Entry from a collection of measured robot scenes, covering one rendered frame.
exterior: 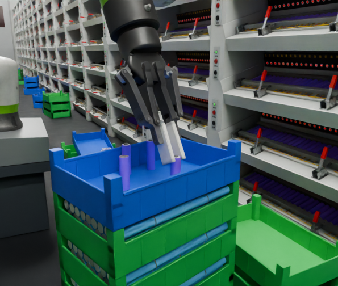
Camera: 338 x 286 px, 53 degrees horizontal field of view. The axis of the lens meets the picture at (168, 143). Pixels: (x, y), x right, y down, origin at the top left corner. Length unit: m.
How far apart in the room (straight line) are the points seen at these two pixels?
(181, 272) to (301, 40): 0.71
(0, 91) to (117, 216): 0.87
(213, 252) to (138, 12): 0.46
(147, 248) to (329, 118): 0.63
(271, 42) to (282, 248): 0.61
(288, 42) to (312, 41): 0.09
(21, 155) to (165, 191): 0.77
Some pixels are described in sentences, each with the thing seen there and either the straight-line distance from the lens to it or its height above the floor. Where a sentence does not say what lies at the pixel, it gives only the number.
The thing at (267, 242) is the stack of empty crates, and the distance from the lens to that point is 0.96.
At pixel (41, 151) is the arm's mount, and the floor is 0.32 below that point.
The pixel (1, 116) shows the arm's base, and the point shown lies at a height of 0.43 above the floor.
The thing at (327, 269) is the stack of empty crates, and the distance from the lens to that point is 0.85.
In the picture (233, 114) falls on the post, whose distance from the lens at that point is 1.37.
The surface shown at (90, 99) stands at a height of 0.20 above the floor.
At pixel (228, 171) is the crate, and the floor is 0.43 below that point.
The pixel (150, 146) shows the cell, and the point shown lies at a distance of 0.71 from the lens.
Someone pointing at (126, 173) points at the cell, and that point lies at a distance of 0.60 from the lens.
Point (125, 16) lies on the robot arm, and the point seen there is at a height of 0.70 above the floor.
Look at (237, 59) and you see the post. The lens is 1.35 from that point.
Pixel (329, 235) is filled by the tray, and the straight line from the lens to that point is 1.16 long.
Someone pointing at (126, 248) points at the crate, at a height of 0.36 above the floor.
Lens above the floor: 0.65
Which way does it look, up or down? 15 degrees down
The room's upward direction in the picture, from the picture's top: straight up
